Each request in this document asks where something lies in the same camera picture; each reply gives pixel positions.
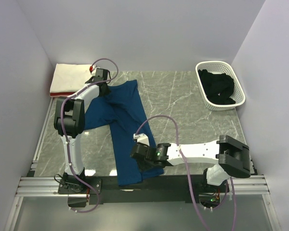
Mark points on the aluminium rail frame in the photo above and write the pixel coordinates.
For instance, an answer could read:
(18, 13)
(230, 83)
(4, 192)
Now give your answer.
(47, 186)

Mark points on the folded white t-shirt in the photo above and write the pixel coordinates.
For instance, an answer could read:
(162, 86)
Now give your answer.
(69, 77)

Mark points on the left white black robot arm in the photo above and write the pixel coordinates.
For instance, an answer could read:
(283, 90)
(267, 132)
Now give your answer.
(69, 118)

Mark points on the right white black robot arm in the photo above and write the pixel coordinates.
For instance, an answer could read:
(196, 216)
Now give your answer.
(229, 157)

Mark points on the folded red t-shirt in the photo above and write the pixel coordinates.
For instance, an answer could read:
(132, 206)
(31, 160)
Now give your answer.
(61, 94)

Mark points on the white plastic laundry basket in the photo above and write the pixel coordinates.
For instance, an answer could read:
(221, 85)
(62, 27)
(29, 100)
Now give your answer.
(219, 67)

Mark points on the blue t-shirt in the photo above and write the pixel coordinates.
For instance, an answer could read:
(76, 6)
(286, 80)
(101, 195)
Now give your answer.
(123, 111)

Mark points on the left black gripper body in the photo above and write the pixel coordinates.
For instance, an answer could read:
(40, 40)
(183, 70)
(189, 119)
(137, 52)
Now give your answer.
(107, 90)

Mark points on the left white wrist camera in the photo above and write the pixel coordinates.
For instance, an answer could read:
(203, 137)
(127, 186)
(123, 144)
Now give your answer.
(92, 69)

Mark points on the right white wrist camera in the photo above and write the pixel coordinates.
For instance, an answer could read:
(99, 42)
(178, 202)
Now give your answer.
(141, 138)

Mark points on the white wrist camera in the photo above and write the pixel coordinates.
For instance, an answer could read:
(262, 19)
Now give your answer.
(141, 138)
(92, 69)

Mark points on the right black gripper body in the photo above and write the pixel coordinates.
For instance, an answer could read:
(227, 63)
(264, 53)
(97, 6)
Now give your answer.
(145, 164)

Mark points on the black clothes in basket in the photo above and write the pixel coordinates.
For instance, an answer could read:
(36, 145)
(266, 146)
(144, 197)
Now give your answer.
(218, 88)

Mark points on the black base beam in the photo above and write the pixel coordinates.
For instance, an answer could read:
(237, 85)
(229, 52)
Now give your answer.
(165, 188)

